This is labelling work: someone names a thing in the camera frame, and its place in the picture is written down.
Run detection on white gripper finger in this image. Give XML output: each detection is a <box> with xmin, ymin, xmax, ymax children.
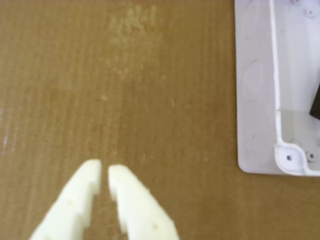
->
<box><xmin>107</xmin><ymin>163</ymin><xmax>181</xmax><ymax>240</ymax></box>
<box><xmin>29</xmin><ymin>159</ymin><xmax>103</xmax><ymax>240</ymax></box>

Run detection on pale plastic open box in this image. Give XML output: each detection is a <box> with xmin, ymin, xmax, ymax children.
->
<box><xmin>234</xmin><ymin>0</ymin><xmax>320</xmax><ymax>177</ymax></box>

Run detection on black rectangular block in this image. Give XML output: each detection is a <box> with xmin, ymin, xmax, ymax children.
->
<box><xmin>308</xmin><ymin>84</ymin><xmax>320</xmax><ymax>121</ymax></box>

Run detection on brown cardboard sheet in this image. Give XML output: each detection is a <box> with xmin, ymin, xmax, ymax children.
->
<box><xmin>0</xmin><ymin>0</ymin><xmax>320</xmax><ymax>240</ymax></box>

